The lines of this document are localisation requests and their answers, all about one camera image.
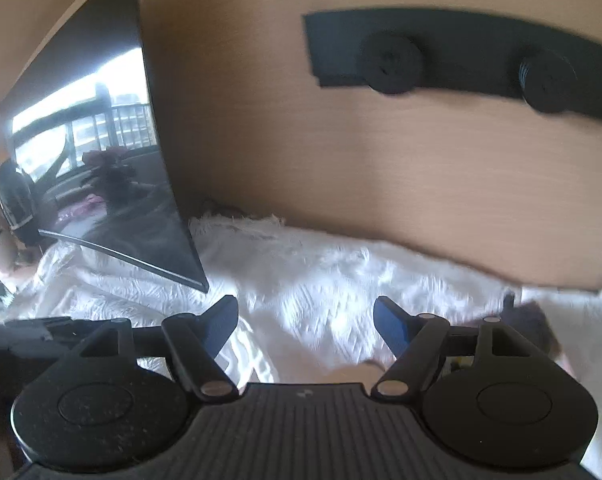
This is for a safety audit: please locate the black bag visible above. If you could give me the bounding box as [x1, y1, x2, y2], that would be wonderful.
[0, 159, 38, 247]

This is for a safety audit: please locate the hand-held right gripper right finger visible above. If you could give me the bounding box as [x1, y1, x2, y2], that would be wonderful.
[372, 296, 537, 398]

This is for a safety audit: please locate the black plush toy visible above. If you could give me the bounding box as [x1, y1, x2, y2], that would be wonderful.
[501, 292, 562, 356]

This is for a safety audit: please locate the white knitted blanket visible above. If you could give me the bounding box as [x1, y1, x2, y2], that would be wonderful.
[0, 212, 602, 480]

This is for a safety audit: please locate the black computer monitor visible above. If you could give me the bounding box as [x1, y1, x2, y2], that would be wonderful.
[0, 0, 211, 293]

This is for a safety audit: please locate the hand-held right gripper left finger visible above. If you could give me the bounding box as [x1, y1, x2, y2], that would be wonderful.
[78, 294, 239, 401]

